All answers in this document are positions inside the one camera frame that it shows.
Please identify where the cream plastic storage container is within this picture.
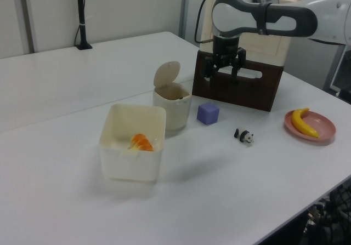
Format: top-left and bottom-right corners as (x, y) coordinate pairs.
(99, 104), (167, 185)

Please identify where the black pole stand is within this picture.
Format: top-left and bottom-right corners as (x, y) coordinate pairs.
(74, 0), (93, 50)

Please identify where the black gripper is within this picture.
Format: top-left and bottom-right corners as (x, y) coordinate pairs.
(203, 35), (247, 89)

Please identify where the cream trash bin with lid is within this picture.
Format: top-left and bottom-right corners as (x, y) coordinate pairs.
(152, 60), (193, 132)

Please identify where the purple foam cube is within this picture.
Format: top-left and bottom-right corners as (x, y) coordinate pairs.
(196, 102), (220, 126)

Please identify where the grey equipment with screen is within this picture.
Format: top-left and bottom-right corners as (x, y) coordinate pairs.
(323, 44), (351, 105)

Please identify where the yellow toy banana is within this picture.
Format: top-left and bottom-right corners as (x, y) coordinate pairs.
(291, 107), (320, 139)

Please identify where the small panda figurine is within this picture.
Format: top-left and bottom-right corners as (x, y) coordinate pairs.
(233, 128), (255, 144)

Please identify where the orange glazed bread toy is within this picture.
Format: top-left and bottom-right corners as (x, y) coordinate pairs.
(128, 134), (154, 152)

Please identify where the cream and brown toy oven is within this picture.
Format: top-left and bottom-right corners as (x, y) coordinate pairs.
(191, 0), (307, 113)

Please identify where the pink round plate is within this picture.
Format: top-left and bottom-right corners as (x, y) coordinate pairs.
(284, 110), (337, 146)

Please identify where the dark equipment under table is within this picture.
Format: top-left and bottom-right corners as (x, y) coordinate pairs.
(301, 179), (351, 245)

